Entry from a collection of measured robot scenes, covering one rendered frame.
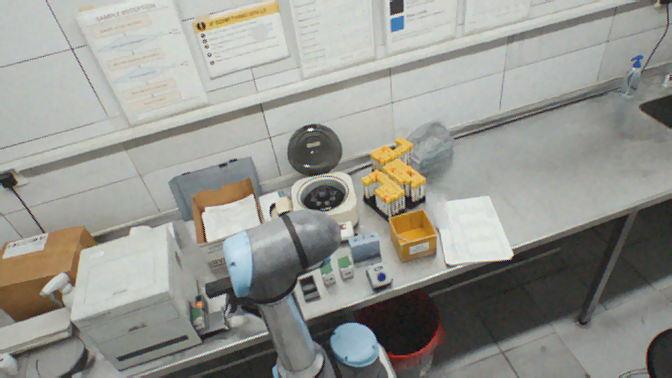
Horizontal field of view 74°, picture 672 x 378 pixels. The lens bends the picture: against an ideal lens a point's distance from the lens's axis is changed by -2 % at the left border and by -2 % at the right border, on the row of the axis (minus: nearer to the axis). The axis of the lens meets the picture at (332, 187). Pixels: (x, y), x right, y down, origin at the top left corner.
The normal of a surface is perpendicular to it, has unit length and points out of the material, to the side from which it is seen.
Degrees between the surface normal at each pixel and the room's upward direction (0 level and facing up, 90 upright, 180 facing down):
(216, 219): 1
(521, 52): 90
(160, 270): 0
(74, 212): 90
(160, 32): 93
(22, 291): 87
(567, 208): 0
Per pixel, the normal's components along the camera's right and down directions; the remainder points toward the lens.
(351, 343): -0.02, -0.79
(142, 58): 0.26, 0.66
